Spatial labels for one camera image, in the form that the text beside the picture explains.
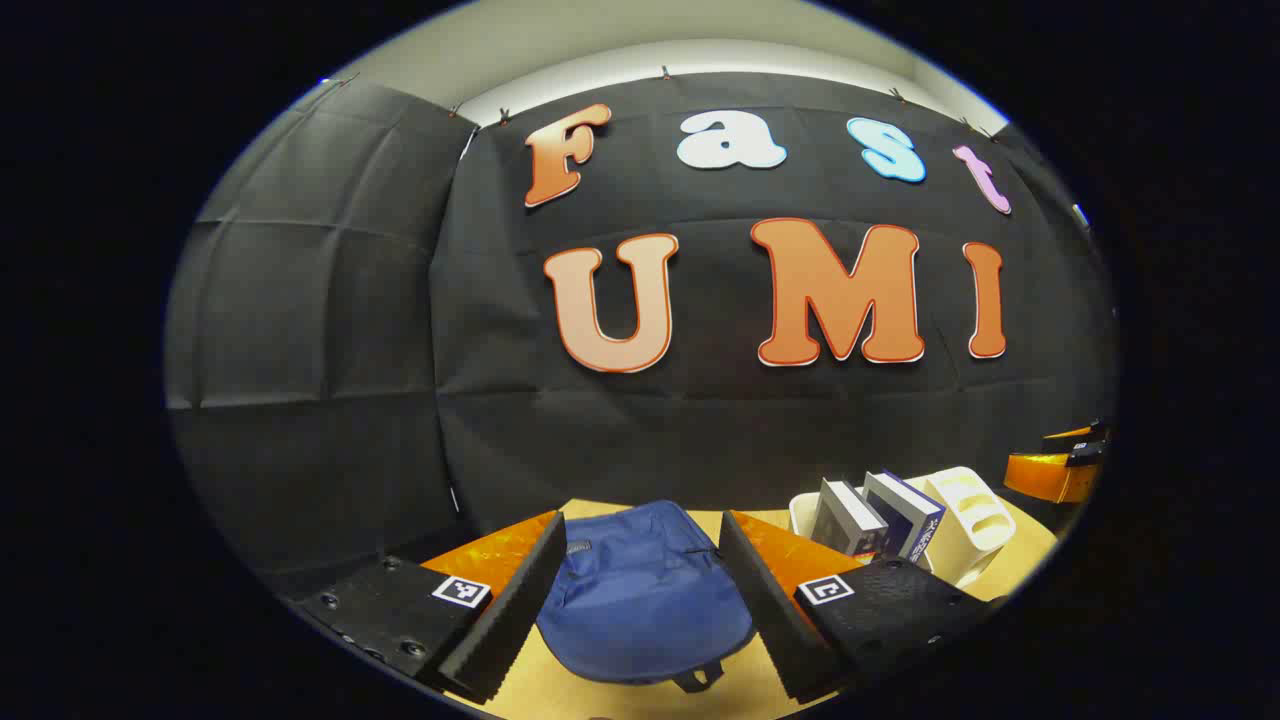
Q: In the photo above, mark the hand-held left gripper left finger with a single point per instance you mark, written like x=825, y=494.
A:
x=520, y=610

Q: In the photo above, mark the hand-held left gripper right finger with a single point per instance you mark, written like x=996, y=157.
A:
x=765, y=610

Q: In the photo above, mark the white bookshelf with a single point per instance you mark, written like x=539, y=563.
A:
x=975, y=510

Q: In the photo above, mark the blue picture cover book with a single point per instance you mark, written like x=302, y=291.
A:
x=905, y=515

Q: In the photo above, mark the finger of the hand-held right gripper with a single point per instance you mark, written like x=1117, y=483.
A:
x=1050, y=477
x=1075, y=434

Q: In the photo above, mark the blue schoolbag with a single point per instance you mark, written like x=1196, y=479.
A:
x=640, y=590

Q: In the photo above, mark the grey picture cover book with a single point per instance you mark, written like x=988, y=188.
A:
x=845, y=520

